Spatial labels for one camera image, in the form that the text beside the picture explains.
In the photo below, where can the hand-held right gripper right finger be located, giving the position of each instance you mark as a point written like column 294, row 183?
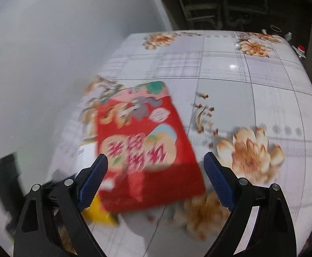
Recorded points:
column 220, row 182

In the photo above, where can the red cap plastic bottle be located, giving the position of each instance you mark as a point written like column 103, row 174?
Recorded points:
column 301, row 50

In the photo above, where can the small clear bottle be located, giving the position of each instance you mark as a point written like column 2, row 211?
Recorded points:
column 288, row 36

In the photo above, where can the red snack packet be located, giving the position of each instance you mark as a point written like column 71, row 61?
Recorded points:
column 145, row 144

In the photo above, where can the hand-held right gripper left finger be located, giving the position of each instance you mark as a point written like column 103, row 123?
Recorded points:
column 93, row 182

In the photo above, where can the grey drain pipes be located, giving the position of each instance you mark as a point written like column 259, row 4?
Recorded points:
column 231, row 13

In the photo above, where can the floral plastic tablecloth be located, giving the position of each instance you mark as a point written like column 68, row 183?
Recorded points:
column 225, row 85

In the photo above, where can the white cardboard box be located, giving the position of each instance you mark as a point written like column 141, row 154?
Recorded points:
column 87, row 152

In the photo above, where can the yellow cardboard box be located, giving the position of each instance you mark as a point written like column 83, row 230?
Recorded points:
column 99, row 214

